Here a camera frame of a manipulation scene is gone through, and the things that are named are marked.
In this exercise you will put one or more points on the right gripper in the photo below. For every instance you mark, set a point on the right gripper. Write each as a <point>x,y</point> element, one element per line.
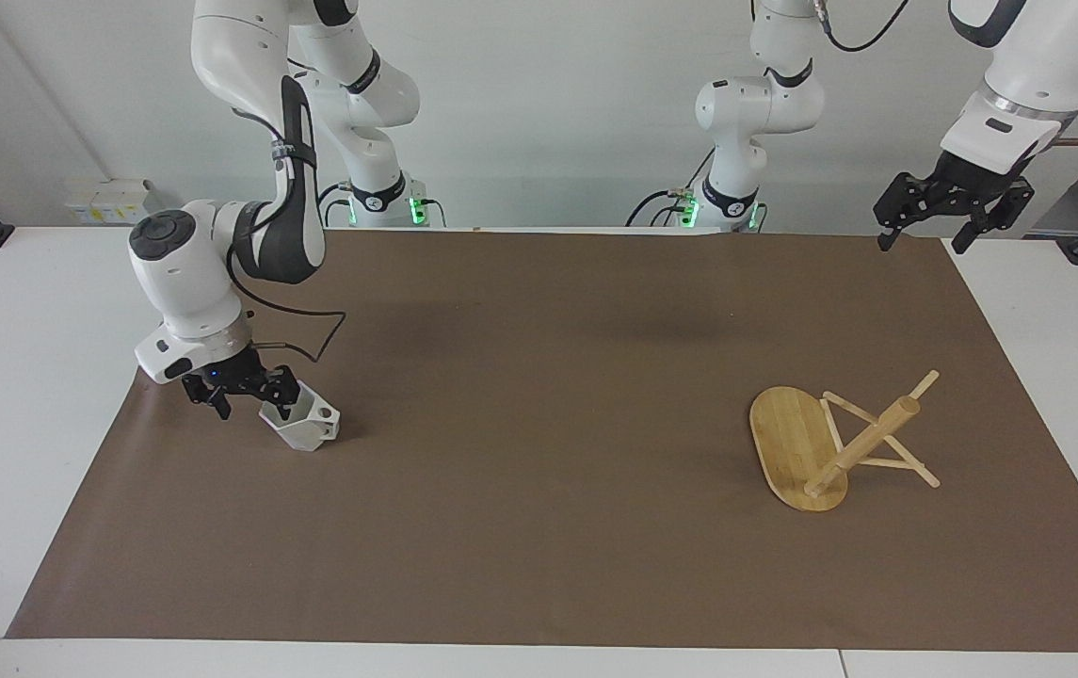
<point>223,369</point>

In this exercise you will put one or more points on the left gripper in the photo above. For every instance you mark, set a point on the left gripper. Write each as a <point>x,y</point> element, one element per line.
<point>972,179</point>

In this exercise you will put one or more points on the white faceted cup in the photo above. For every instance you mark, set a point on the white faceted cup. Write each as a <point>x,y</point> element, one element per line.
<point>305,426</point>

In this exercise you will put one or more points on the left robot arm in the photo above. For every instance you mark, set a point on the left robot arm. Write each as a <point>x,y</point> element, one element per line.
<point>753,104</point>

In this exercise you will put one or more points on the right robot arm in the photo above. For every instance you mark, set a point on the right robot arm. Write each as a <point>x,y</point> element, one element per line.
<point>183,273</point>

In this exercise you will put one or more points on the wooden cup rack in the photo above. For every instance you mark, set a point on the wooden cup rack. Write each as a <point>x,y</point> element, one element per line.
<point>797,447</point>

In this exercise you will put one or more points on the white wall socket box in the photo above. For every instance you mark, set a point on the white wall socket box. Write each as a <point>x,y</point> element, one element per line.
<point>110,201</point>

